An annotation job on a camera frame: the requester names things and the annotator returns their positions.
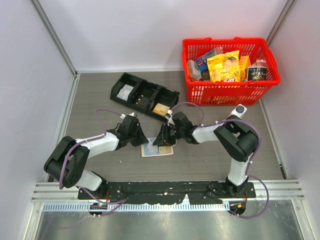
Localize black three-compartment tray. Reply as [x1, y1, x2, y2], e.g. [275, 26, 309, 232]
[110, 72, 180, 122]

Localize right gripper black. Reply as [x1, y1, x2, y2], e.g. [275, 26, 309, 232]
[153, 122, 185, 147]

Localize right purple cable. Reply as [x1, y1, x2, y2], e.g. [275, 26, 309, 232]
[167, 101, 270, 221]

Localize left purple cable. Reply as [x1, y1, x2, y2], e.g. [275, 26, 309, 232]
[58, 108, 128, 218]

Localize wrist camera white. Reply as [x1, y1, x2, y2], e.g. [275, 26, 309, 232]
[120, 112, 137, 120]
[165, 109, 175, 126]

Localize brown chocolate box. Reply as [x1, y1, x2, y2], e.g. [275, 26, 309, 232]
[201, 71, 210, 81]

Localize white cards in tray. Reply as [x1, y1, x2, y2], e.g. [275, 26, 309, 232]
[116, 84, 134, 101]

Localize gold card in tray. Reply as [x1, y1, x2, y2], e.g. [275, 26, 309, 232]
[152, 103, 170, 117]

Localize orange snack box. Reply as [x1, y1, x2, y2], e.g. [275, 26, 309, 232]
[239, 55, 251, 82]

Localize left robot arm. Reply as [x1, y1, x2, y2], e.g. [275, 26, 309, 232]
[43, 113, 149, 199]

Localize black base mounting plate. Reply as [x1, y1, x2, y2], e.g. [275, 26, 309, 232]
[78, 180, 256, 205]

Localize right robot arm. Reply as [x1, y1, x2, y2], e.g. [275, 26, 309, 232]
[152, 112, 262, 198]

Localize red plastic shopping basket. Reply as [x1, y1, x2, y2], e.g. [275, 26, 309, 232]
[182, 37, 281, 106]

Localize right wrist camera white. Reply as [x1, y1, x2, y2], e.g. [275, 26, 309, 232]
[165, 109, 175, 126]

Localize grey wrapped package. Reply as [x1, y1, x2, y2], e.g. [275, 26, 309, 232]
[187, 59, 202, 81]

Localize purple cable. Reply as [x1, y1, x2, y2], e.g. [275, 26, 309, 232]
[167, 101, 270, 221]
[58, 108, 128, 218]

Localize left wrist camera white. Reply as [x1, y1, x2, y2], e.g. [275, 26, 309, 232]
[120, 112, 137, 120]

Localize black round can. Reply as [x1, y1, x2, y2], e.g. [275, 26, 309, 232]
[247, 66, 267, 82]

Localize blue snack box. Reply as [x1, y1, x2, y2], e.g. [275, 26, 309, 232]
[195, 55, 208, 73]

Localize green sponge pack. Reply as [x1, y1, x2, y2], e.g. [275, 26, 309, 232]
[205, 48, 218, 59]

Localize yellow chips bag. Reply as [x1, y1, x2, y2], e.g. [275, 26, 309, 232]
[207, 50, 241, 83]

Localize beige leather card holder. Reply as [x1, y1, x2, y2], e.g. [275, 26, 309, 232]
[141, 137, 174, 158]

